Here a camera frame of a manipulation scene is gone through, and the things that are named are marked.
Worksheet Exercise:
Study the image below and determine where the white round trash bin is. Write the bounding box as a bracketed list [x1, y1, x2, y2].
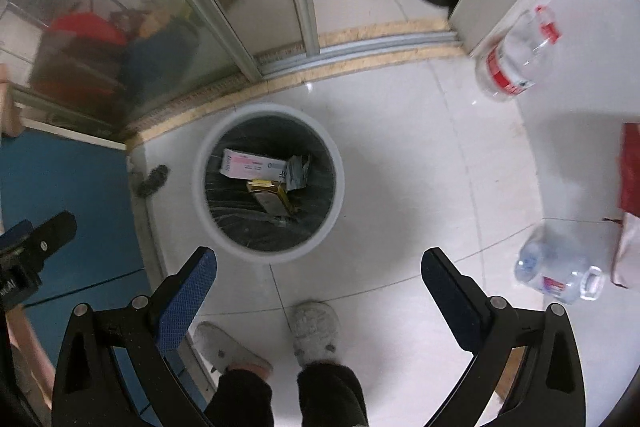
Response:
[192, 103, 345, 263]

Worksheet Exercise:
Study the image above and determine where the blue cabinet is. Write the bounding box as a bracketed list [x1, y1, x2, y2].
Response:
[1, 129, 217, 426]

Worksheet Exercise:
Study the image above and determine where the lying clear water jug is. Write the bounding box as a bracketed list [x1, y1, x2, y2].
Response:
[514, 225, 605, 305]

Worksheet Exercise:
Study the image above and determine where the left grey slipper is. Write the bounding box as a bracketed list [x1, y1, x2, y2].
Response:
[193, 321, 272, 381]

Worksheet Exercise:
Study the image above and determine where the grey slipper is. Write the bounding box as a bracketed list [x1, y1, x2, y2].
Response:
[290, 301, 340, 369]
[193, 321, 272, 381]

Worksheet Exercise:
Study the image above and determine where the dark dust clump on floor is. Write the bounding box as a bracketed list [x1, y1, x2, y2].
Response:
[136, 165, 170, 198]

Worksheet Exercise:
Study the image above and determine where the left black trouser leg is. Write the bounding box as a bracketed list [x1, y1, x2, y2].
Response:
[204, 369, 274, 427]

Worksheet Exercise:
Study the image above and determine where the red basin behind glass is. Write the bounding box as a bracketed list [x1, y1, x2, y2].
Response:
[29, 12, 127, 107]

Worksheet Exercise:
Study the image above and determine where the right grey slipper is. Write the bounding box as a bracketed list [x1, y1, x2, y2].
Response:
[290, 301, 340, 369]

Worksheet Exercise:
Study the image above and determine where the pink white box in bin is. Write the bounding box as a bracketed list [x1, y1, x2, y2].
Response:
[219, 148, 286, 182]

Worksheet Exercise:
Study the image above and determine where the yellow black box in bin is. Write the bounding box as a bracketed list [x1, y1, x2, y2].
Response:
[246, 180, 294, 217]

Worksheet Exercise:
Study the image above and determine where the red patchwork fabric bag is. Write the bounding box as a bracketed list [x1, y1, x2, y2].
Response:
[620, 122, 640, 217]

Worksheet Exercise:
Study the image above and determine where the crumpled grey wrapper in bin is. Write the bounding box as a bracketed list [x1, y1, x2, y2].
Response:
[284, 155, 311, 192]

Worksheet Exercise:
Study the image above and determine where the upright clear water jug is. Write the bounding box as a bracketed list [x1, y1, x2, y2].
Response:
[475, 5, 562, 101]

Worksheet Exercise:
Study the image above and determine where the sliding glass door frame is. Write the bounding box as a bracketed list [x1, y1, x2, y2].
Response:
[1, 0, 461, 139]

